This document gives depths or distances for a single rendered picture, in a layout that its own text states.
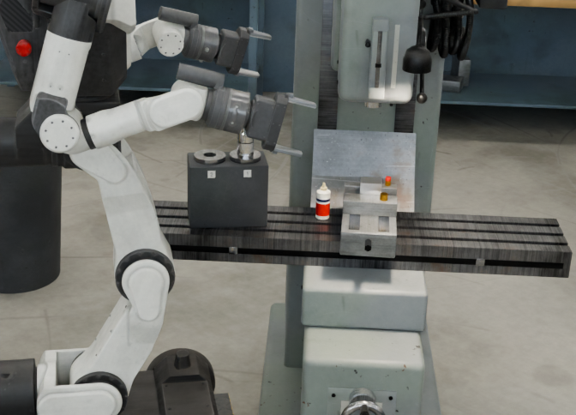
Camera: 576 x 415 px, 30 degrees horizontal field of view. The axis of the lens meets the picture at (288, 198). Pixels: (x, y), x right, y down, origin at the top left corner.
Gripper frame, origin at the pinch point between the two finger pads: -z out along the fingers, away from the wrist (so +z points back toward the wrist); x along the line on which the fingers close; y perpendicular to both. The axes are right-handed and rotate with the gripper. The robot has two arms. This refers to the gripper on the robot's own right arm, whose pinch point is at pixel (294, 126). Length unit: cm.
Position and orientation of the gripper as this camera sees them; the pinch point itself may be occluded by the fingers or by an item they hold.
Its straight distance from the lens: 221.7
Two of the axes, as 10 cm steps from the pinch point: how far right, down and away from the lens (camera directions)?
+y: -1.1, -2.9, 9.5
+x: 2.7, -9.3, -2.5
